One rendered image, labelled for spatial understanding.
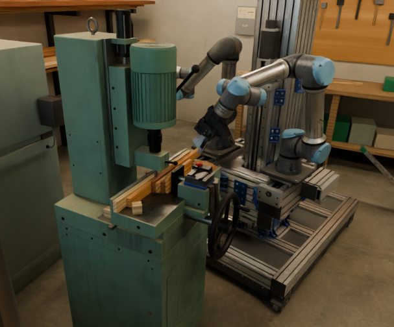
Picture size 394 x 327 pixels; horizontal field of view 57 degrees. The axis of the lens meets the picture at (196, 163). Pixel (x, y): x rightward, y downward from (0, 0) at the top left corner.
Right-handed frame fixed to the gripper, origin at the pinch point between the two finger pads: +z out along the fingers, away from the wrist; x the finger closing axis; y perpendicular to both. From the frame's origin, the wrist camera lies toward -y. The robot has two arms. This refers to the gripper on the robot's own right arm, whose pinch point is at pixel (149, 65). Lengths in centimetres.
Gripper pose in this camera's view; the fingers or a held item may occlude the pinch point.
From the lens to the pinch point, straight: 254.5
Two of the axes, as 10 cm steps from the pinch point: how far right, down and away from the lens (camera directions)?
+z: -9.0, -2.1, 3.8
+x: 4.3, -4.9, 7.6
